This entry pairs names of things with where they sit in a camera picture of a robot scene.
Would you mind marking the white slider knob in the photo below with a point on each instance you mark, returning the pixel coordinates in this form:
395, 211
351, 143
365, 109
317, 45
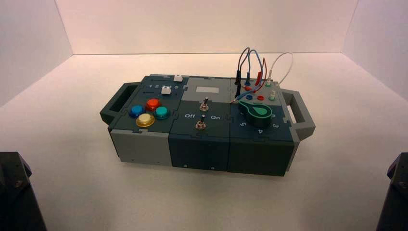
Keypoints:
165, 91
178, 78

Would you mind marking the dark green grey control box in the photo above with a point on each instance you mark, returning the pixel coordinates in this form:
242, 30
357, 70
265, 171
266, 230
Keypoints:
197, 146

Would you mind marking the red push button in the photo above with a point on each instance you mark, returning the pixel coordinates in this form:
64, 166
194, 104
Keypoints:
153, 104

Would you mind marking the blue push button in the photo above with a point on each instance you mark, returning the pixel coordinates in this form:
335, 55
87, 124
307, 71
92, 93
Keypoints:
137, 110

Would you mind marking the teal push button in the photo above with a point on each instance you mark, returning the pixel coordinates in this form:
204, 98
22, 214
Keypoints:
162, 112

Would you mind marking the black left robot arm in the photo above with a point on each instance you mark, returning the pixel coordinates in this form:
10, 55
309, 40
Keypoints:
17, 197

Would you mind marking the metal toggle switch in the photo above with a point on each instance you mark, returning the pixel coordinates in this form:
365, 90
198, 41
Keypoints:
205, 104
200, 122

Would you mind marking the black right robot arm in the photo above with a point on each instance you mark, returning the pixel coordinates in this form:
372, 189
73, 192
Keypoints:
395, 197

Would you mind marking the yellow push button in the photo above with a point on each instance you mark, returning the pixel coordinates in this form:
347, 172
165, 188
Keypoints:
145, 120

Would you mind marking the green rotary knob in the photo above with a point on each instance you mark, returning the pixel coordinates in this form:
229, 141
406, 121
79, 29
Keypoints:
257, 113

